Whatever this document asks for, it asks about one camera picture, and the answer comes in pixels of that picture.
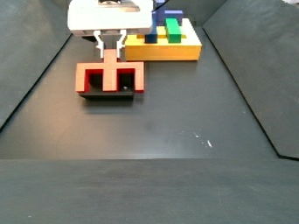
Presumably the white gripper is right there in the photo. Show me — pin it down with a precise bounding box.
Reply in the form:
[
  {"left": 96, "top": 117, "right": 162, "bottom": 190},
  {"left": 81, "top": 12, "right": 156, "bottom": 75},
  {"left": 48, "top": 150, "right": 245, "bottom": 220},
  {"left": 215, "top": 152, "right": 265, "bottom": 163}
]
[{"left": 68, "top": 0, "right": 153, "bottom": 59}]

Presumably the red E-shaped block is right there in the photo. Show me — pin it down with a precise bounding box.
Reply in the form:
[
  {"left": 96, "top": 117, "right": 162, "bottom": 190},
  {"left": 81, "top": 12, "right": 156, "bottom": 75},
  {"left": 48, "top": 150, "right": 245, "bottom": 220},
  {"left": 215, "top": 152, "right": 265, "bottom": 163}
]
[{"left": 74, "top": 49, "right": 145, "bottom": 93}]

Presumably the yellow wooden board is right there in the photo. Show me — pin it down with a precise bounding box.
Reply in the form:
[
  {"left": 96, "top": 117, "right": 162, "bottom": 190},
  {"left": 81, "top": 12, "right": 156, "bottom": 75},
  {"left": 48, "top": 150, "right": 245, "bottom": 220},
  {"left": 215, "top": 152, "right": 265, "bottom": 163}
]
[{"left": 125, "top": 18, "right": 201, "bottom": 61}]

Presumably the blue rectangular block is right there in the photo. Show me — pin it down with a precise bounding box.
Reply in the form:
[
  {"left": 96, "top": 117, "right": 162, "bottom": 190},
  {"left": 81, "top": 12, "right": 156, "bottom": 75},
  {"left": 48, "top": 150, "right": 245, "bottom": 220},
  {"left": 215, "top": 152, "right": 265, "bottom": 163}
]
[{"left": 144, "top": 12, "right": 157, "bottom": 44}]

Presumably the purple cross-shaped block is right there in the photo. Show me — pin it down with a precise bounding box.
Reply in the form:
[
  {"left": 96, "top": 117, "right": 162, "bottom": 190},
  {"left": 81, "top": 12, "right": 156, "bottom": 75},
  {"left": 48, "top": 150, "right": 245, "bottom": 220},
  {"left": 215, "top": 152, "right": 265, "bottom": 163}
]
[{"left": 152, "top": 0, "right": 182, "bottom": 26}]

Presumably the green rectangular block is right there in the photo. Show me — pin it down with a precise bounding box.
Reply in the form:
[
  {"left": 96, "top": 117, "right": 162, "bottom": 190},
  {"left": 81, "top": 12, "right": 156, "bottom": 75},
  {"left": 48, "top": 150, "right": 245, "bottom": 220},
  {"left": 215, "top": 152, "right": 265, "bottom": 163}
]
[{"left": 164, "top": 17, "right": 182, "bottom": 44}]

